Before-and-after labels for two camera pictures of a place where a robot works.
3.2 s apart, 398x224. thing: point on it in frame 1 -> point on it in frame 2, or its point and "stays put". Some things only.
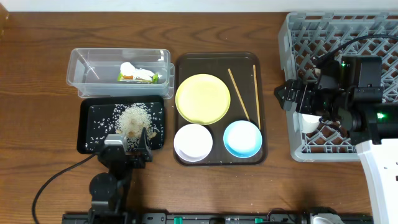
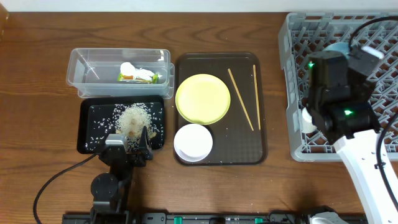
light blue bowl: (242, 139) -> (342, 46)
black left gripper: (130, 156) stays put
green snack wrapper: (153, 79) stays put
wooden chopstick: (238, 93) stays put
